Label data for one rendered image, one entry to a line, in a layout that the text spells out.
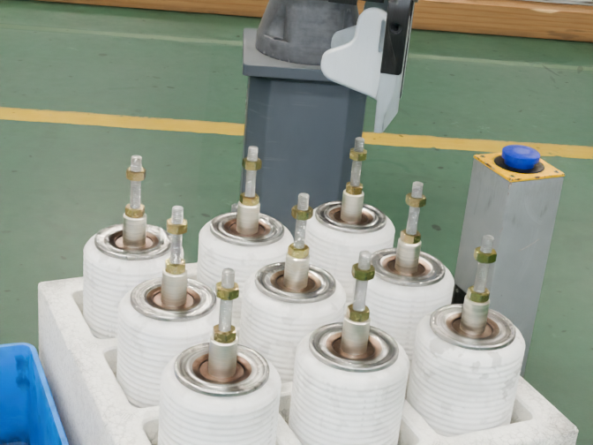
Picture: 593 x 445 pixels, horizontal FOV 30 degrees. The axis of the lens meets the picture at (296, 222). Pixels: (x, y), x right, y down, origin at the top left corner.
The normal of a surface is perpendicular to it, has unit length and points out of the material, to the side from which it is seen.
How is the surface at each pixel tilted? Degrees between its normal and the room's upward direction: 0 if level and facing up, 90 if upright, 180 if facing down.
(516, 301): 90
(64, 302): 0
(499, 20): 90
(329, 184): 90
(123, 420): 0
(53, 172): 0
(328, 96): 90
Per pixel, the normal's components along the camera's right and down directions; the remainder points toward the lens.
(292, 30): -0.33, 0.07
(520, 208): 0.41, 0.41
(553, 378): 0.08, -0.90
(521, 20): 0.04, 0.42
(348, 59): -0.15, 0.32
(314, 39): 0.07, 0.13
